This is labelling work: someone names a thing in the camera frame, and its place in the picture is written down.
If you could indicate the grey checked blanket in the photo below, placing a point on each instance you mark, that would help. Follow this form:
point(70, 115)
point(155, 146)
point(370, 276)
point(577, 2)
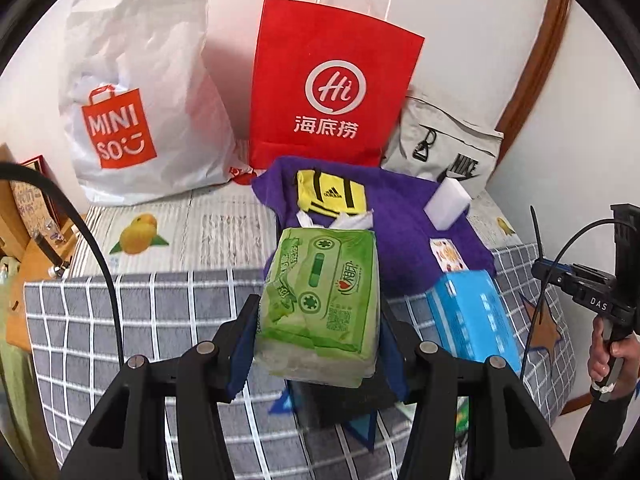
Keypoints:
point(150, 310)

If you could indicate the wooden nightstand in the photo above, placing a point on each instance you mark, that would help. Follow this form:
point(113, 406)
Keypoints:
point(27, 285)

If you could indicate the grey waist bag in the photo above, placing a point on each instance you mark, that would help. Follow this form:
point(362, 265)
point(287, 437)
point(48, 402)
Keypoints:
point(450, 140)

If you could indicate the black zip tie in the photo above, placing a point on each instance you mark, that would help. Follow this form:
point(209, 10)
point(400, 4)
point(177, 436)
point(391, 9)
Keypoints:
point(536, 230)

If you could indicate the green tissue pack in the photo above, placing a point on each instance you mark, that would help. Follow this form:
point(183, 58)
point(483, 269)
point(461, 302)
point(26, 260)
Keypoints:
point(320, 300)

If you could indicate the person's right hand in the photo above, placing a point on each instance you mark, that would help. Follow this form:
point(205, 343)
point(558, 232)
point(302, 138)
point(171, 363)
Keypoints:
point(597, 365)

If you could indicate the fruit print sachet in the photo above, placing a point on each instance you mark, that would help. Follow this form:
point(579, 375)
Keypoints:
point(447, 255)

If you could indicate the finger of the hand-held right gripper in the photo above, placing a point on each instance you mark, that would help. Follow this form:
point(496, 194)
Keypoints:
point(550, 270)

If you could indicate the fruit print bed sheet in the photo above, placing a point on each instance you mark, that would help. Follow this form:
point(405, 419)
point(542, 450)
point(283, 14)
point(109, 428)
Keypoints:
point(210, 225)

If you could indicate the purple towel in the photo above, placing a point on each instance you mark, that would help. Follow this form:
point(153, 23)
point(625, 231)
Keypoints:
point(400, 200)

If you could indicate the yellow black garment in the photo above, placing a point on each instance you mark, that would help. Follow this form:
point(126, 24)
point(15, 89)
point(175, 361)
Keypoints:
point(330, 195)

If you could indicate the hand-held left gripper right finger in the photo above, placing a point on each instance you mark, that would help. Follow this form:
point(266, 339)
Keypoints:
point(395, 365)

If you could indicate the red paper bag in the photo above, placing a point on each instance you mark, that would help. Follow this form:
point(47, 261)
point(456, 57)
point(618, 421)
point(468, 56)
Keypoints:
point(330, 50)

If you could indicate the person's right forearm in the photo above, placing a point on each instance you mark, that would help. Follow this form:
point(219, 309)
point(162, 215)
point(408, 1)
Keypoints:
point(605, 435)

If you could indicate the blue tissue pack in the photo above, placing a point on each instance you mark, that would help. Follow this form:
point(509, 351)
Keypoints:
point(472, 315)

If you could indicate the white plastic shopping bag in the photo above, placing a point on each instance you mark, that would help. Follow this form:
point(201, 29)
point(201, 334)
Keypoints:
point(150, 60)

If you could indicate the brown wooden door frame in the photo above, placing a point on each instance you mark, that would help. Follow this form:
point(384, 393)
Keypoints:
point(540, 50)

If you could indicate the green cloth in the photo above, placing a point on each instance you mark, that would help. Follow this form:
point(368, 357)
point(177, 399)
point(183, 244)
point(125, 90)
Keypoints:
point(15, 385)

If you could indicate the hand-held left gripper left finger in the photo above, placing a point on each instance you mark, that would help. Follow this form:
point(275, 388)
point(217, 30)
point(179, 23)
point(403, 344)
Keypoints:
point(242, 355)

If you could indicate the dark green tin box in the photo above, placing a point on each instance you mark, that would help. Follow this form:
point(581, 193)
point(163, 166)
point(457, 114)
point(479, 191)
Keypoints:
point(345, 402)

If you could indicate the patterned book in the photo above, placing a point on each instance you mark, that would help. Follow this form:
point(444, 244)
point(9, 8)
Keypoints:
point(30, 200)

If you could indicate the white sponge block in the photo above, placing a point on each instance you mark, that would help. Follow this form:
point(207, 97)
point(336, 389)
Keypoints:
point(447, 207)

